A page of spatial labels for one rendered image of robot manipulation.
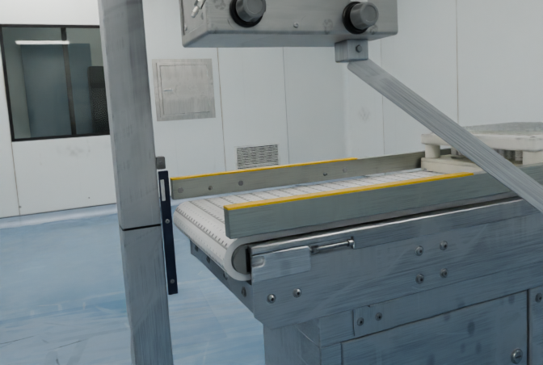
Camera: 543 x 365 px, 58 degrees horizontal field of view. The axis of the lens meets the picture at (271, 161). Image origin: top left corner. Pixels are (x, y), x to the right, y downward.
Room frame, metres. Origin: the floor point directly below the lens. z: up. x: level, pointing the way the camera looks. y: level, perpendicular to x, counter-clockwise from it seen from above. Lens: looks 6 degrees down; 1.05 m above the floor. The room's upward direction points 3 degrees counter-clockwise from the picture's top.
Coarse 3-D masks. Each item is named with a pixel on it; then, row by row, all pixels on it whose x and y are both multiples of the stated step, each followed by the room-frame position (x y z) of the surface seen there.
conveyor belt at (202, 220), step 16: (384, 176) 0.89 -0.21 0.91; (400, 176) 0.88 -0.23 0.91; (416, 176) 0.87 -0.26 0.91; (256, 192) 0.80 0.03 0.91; (272, 192) 0.79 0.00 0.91; (288, 192) 0.78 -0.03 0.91; (304, 192) 0.77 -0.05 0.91; (512, 192) 0.69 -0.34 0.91; (176, 208) 0.75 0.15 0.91; (192, 208) 0.70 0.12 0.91; (208, 208) 0.69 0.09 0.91; (416, 208) 0.62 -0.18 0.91; (432, 208) 0.63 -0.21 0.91; (176, 224) 0.73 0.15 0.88; (192, 224) 0.65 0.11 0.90; (208, 224) 0.60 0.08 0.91; (224, 224) 0.58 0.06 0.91; (320, 224) 0.56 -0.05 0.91; (336, 224) 0.57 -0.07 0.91; (192, 240) 0.65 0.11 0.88; (208, 240) 0.57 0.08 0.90; (224, 240) 0.54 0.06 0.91; (240, 240) 0.52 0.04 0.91; (256, 240) 0.53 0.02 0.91; (208, 256) 0.59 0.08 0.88; (224, 256) 0.51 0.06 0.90
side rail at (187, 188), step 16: (352, 160) 0.88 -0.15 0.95; (368, 160) 0.89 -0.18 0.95; (384, 160) 0.91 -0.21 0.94; (400, 160) 0.92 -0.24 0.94; (416, 160) 0.94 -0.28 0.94; (208, 176) 0.77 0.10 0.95; (224, 176) 0.78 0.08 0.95; (240, 176) 0.79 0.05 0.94; (256, 176) 0.80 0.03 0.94; (272, 176) 0.81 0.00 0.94; (288, 176) 0.83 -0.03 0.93; (304, 176) 0.84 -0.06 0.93; (320, 176) 0.85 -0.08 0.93; (336, 176) 0.86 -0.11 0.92; (352, 176) 0.88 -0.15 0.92; (176, 192) 0.75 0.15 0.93; (192, 192) 0.76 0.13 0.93; (208, 192) 0.77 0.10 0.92; (224, 192) 0.78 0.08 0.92
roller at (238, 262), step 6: (240, 246) 0.52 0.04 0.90; (246, 246) 0.52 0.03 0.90; (234, 252) 0.52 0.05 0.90; (240, 252) 0.51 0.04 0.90; (246, 252) 0.52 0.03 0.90; (234, 258) 0.51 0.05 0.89; (240, 258) 0.51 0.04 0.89; (246, 258) 0.52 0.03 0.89; (234, 264) 0.51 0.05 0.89; (240, 264) 0.51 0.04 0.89; (246, 264) 0.52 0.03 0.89; (240, 270) 0.51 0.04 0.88; (246, 270) 0.52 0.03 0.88
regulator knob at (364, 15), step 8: (352, 0) 0.53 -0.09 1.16; (360, 0) 0.53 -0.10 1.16; (344, 8) 0.52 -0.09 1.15; (352, 8) 0.51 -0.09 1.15; (360, 8) 0.50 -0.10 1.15; (368, 8) 0.51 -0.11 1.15; (376, 8) 0.51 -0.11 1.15; (344, 16) 0.52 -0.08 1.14; (352, 16) 0.51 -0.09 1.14; (360, 16) 0.50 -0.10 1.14; (368, 16) 0.51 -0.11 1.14; (376, 16) 0.51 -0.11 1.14; (344, 24) 0.52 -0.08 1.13; (352, 24) 0.52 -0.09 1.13; (360, 24) 0.51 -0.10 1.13; (368, 24) 0.50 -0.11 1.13; (352, 32) 0.52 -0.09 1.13; (360, 32) 0.53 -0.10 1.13
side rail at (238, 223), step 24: (528, 168) 0.67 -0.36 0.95; (360, 192) 0.56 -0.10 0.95; (384, 192) 0.58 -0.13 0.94; (408, 192) 0.59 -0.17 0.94; (432, 192) 0.61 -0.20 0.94; (456, 192) 0.62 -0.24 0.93; (480, 192) 0.64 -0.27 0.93; (504, 192) 0.66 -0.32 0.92; (240, 216) 0.50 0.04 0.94; (264, 216) 0.51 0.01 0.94; (288, 216) 0.53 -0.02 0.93; (312, 216) 0.54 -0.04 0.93; (336, 216) 0.55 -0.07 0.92; (360, 216) 0.56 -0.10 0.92
